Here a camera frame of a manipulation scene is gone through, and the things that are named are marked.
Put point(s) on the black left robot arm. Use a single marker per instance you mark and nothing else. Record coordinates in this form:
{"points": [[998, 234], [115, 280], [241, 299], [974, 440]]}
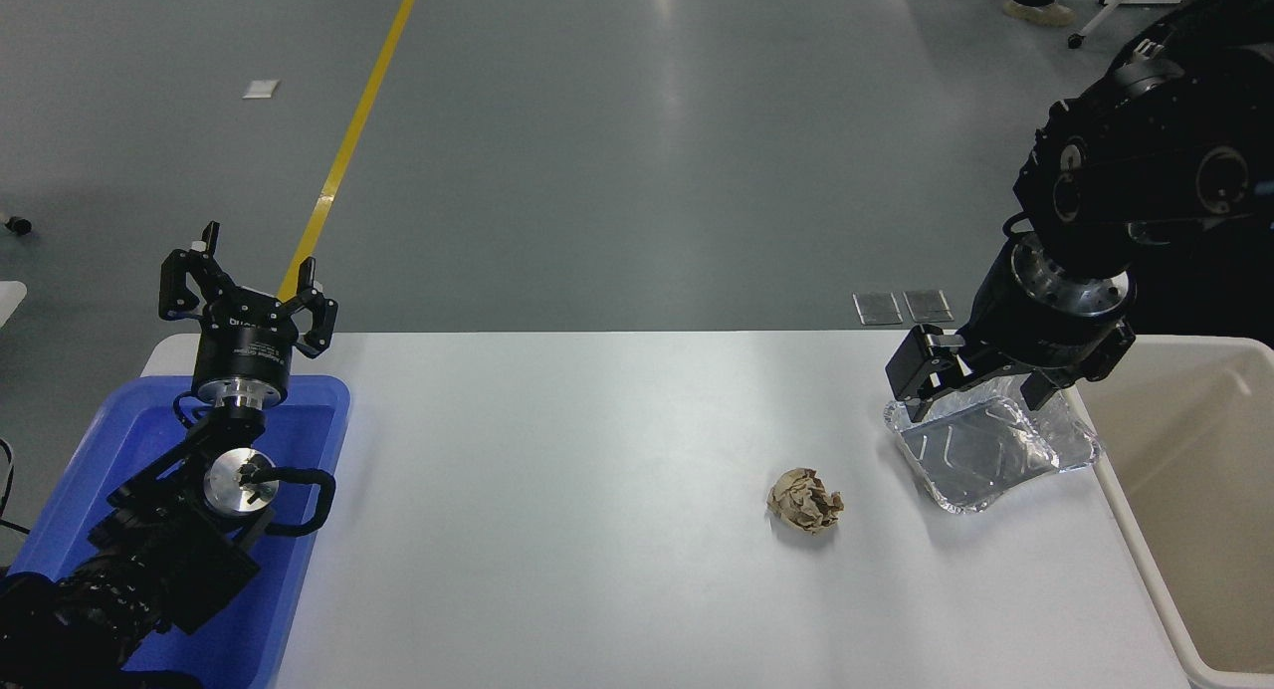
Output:
{"points": [[169, 555]]}

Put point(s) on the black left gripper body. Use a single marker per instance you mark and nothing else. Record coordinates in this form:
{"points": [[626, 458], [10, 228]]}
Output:
{"points": [[242, 355]]}

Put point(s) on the white paper scrap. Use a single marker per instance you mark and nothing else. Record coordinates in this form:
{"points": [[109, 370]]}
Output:
{"points": [[261, 89]]}

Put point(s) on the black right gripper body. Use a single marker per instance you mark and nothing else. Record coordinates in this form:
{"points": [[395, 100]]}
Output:
{"points": [[1035, 336]]}

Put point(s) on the white furniture corner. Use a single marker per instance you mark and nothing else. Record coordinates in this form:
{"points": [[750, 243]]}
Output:
{"points": [[8, 299]]}

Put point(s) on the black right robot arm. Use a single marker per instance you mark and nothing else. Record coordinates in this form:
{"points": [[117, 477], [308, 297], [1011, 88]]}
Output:
{"points": [[1135, 171]]}

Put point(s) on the black caster wheel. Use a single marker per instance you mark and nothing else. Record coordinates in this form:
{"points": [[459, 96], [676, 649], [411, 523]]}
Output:
{"points": [[18, 225]]}

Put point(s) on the large pale bin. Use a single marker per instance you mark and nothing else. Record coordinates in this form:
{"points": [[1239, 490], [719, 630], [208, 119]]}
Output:
{"points": [[1194, 490]]}

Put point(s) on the blue plastic tray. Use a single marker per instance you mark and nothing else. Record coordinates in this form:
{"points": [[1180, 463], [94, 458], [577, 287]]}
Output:
{"points": [[309, 440]]}

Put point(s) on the grey metal floor plate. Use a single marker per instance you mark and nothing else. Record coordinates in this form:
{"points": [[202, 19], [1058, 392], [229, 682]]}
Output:
{"points": [[928, 306], [877, 308]]}

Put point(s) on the crumpled tan paper ball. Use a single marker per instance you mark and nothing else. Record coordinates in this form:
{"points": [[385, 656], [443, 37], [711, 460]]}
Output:
{"points": [[804, 502]]}

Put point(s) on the silver foil tray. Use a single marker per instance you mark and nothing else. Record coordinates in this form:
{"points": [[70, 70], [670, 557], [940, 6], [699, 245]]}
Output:
{"points": [[970, 460]]}

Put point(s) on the white wheeled stand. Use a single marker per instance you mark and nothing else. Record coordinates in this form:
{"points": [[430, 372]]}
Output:
{"points": [[1115, 0]]}

